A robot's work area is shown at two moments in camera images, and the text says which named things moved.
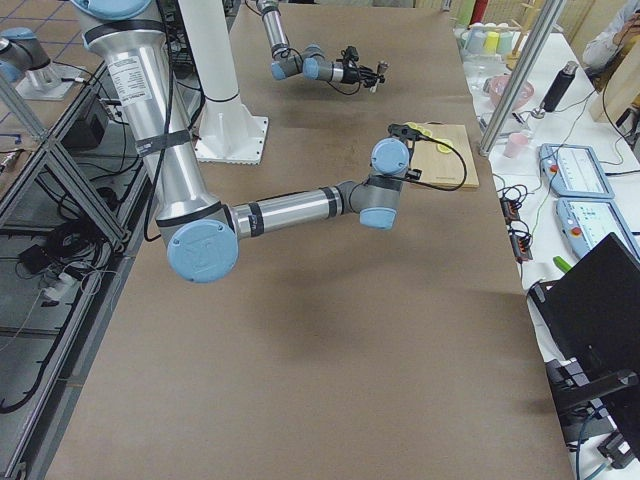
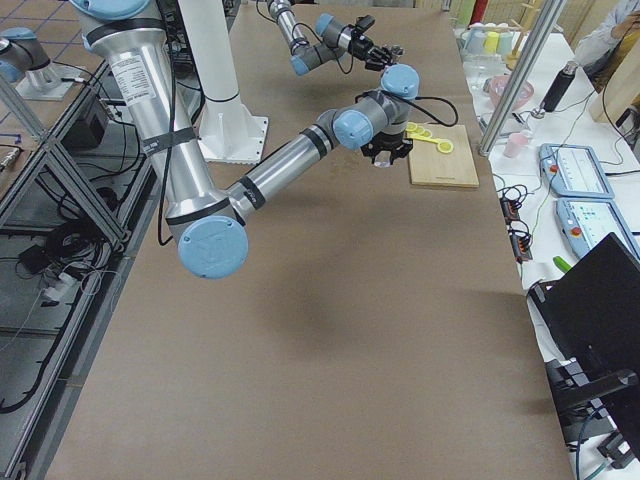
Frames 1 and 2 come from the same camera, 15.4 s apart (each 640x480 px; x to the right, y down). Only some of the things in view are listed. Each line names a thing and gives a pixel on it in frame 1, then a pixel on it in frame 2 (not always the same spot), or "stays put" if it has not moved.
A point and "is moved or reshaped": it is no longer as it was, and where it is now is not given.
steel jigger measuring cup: (382, 66) is moved or reshaped
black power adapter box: (86, 134) stays put
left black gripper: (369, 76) to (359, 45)
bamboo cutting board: (445, 168) stays put
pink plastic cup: (516, 146) stays put
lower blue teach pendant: (585, 221) stays put
